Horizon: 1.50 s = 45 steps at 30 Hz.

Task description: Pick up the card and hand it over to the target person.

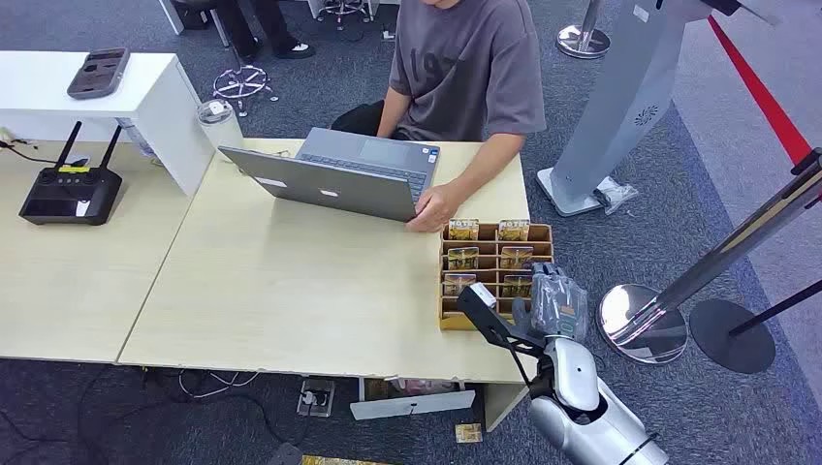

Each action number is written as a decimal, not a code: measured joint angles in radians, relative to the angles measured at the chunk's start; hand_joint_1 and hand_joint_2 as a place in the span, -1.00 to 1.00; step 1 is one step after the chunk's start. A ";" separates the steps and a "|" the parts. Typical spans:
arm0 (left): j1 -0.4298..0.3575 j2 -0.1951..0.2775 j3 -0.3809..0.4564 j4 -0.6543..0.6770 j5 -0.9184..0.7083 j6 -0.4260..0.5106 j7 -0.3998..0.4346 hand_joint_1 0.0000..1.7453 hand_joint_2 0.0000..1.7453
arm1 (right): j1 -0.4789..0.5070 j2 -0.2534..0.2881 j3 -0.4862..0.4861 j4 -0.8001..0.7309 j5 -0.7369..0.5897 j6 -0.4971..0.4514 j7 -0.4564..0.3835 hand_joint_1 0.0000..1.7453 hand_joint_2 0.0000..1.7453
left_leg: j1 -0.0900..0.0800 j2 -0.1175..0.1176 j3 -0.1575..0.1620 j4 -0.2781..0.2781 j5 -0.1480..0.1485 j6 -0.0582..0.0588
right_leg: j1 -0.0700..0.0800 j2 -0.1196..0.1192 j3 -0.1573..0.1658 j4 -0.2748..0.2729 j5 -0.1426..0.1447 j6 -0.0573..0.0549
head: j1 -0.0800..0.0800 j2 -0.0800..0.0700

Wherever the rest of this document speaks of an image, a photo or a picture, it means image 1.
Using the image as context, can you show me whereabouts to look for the chrome stanchion post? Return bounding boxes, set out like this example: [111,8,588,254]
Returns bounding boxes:
[554,0,613,61]
[596,148,822,366]

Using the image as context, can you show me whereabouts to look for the grey kiosk stand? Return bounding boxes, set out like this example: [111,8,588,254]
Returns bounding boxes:
[536,0,782,219]

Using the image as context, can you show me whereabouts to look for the black stanchion post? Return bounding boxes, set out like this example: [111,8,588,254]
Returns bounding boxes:
[688,278,822,376]

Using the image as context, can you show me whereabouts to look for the grey laptop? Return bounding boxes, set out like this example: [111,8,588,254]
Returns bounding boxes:
[217,127,442,225]

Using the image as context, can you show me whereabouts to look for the yellow patterned flat item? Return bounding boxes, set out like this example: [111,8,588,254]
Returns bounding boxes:
[300,454,393,465]

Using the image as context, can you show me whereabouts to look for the wooden card holder rack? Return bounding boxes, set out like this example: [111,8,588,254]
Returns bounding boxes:
[437,221,555,333]

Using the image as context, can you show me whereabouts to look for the black cable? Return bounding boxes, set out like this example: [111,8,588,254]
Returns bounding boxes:
[0,139,60,167]

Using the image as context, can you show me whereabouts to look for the standing person's legs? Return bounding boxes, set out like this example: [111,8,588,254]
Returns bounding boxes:
[214,0,317,64]

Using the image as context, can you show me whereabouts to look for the floor power strip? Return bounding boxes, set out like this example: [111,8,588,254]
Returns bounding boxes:
[296,378,337,419]

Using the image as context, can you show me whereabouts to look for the black remote controller with antennas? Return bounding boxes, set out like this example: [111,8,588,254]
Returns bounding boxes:
[18,121,124,227]

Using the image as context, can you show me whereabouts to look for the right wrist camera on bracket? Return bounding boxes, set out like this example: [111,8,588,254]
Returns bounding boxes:
[455,283,549,388]

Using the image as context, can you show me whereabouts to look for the chrome chair base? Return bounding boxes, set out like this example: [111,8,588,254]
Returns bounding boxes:
[212,63,281,119]
[316,0,374,31]

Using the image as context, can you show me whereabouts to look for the grey handheld device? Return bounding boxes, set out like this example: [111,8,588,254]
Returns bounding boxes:
[66,46,132,102]

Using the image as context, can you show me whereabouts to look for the crumpled clear plastic bag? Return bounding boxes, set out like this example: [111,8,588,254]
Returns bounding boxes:
[592,176,641,217]

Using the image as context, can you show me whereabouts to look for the white cable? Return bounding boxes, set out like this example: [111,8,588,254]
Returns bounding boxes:
[177,370,262,400]

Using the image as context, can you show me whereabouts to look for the white drawer box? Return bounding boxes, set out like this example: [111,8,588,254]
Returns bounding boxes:
[349,378,478,422]

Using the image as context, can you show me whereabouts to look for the person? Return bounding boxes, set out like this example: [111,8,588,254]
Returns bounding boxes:
[330,0,548,234]

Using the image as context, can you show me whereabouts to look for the white shelf unit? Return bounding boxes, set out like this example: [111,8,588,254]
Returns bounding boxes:
[0,50,217,198]

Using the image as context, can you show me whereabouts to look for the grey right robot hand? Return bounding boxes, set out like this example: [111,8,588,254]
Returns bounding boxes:
[511,262,589,342]

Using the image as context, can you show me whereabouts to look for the person's left hand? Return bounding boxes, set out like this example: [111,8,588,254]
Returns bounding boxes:
[404,182,465,234]

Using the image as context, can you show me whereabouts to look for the red barrier belt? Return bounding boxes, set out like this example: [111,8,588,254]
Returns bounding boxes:
[706,15,814,168]

